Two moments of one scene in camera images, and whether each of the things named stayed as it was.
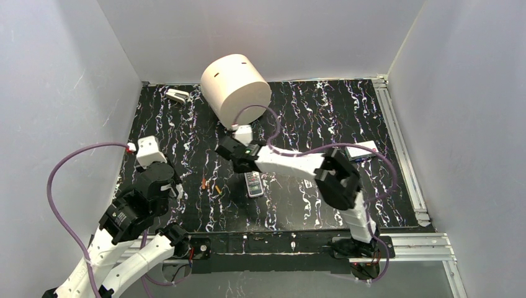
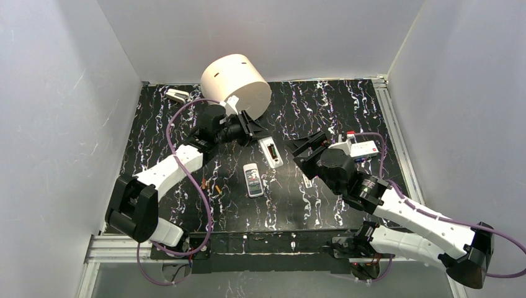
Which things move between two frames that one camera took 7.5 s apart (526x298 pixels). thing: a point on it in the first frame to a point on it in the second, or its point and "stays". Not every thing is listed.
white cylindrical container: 236,90 stays
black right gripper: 226,148 to 311,151
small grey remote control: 254,183 stays
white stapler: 176,94 stays
